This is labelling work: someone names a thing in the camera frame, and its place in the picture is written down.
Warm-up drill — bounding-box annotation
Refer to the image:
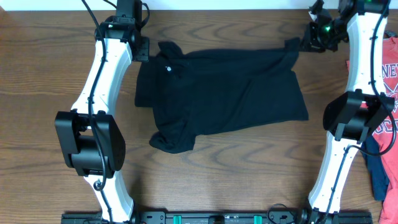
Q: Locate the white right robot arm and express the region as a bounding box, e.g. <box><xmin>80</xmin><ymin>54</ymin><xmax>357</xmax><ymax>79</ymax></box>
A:
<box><xmin>299</xmin><ymin>0</ymin><xmax>394</xmax><ymax>223</ymax></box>

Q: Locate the navy blue garment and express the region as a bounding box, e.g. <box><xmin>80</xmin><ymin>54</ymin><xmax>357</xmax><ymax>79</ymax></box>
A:
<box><xmin>361</xmin><ymin>136</ymin><xmax>389</xmax><ymax>202</ymax></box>

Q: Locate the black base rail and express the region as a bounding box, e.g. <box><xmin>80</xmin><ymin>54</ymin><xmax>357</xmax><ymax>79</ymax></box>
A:
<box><xmin>60</xmin><ymin>210</ymin><xmax>373</xmax><ymax>224</ymax></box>

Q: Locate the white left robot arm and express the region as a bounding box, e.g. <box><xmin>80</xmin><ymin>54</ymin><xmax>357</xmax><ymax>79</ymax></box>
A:
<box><xmin>55</xmin><ymin>14</ymin><xmax>149</xmax><ymax>223</ymax></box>

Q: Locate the red printed t-shirt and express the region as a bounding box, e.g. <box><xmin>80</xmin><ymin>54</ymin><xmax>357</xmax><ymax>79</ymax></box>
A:
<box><xmin>346</xmin><ymin>36</ymin><xmax>398</xmax><ymax>224</ymax></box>

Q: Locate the black polo shirt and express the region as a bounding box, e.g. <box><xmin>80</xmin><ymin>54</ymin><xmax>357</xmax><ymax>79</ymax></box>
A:
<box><xmin>134</xmin><ymin>38</ymin><xmax>309</xmax><ymax>154</ymax></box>

